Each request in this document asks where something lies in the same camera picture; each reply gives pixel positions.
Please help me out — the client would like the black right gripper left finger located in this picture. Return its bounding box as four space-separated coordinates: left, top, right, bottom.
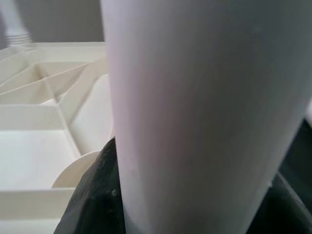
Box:
53 136 127 234

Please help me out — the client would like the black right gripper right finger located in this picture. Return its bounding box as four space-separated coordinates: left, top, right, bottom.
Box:
246 170 312 234

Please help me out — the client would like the white plastic table top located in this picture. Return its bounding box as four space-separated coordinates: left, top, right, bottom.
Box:
0 41 117 234

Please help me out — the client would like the white plastic table leg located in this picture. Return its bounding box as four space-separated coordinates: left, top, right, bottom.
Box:
99 0 312 234
0 0 33 47

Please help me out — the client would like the black cloth table cover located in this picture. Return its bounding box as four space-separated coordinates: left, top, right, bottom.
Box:
268 117 312 195

